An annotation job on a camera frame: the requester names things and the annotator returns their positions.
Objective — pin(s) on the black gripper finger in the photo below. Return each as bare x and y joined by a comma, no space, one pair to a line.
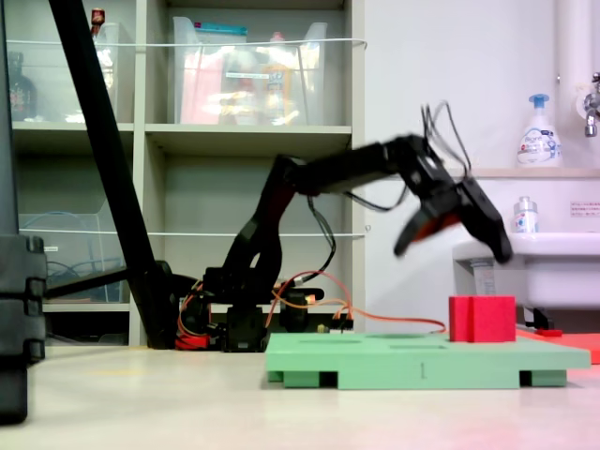
412,232
485,220

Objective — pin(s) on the white foam soap bottle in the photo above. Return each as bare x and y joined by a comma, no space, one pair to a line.
539,140

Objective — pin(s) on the black table clamp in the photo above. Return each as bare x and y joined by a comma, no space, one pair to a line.
296,316

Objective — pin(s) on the small red bar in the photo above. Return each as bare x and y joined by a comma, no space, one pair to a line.
549,333

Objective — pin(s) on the red-print wall label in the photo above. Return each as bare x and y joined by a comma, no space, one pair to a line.
584,209

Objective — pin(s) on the dark glass bottle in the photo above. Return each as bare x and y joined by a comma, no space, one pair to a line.
21,94

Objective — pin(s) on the large clear plastic bin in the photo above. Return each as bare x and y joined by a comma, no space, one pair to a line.
211,94

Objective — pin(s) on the beige shelf unit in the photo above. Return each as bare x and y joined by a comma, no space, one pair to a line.
248,136

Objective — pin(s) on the small clear sanitizer bottle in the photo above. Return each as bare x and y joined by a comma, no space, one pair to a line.
525,218

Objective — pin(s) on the metal sink bracket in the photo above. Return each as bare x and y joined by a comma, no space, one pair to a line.
534,319

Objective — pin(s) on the thin black tripod strut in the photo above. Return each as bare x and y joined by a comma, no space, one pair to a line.
84,283

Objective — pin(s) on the dark grey upright post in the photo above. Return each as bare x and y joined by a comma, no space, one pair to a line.
7,187

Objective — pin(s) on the brown-capped bottle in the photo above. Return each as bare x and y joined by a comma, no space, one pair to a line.
97,19

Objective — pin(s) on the metal faucet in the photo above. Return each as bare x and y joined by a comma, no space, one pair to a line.
590,110

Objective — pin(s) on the white sink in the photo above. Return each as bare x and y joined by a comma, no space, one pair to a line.
553,272

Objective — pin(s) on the blue-topped clear bag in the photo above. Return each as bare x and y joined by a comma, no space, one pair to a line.
220,32

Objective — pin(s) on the orange-red flat mat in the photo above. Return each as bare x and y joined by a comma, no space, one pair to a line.
581,347

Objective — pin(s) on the notched black stack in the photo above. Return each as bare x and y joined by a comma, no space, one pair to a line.
19,300

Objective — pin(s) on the narrow clear plastic bin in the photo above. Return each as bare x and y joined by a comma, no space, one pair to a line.
123,70

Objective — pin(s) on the yellow bottle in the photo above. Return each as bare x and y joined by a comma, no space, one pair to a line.
277,79

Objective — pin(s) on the green shape-hole board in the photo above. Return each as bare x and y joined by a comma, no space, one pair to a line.
398,365

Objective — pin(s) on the red base clamp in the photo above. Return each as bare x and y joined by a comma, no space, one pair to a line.
190,341

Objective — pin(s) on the red cross columnar block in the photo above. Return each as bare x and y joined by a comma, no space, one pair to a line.
483,319

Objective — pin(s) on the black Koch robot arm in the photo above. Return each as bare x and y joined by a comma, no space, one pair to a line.
262,225

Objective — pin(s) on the small circuit board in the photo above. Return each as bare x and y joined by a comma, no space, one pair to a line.
338,329

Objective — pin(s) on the clear file box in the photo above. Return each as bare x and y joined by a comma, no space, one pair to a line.
70,244

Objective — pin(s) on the black tripod leg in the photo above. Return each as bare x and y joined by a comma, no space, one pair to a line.
94,94

